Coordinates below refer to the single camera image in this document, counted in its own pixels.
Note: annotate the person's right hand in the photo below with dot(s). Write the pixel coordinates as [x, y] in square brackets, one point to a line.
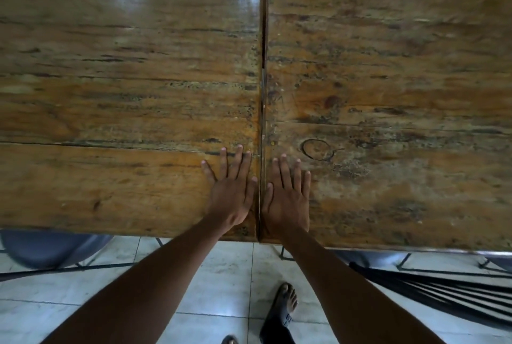
[286, 206]

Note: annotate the person's left hand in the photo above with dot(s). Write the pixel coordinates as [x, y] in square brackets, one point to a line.
[231, 200]

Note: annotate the person's right middle finger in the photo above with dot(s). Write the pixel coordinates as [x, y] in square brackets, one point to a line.
[286, 172]

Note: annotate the person's left little finger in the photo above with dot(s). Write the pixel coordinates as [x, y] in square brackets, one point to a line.
[210, 172]

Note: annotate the person's left thumb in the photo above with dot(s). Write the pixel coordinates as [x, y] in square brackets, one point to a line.
[252, 195]

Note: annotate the person's right little finger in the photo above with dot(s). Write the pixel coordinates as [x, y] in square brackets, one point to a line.
[307, 184]

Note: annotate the person's left middle finger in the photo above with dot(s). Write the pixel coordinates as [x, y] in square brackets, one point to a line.
[236, 162]

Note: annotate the person's right thumb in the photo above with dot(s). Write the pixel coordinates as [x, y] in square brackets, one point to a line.
[267, 198]

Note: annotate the person's right forearm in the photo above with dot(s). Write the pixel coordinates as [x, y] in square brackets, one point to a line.
[352, 295]

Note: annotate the person's left forearm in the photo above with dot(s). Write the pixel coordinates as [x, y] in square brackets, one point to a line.
[144, 287]

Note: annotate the blue plastic chair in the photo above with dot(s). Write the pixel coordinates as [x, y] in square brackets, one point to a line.
[372, 259]
[52, 247]

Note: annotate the person's right foot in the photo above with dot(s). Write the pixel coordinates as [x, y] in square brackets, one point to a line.
[288, 295]

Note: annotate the worn wooden table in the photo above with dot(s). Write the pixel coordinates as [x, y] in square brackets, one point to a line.
[392, 116]
[120, 96]

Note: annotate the black sandal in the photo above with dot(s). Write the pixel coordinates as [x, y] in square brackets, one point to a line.
[276, 323]
[229, 340]

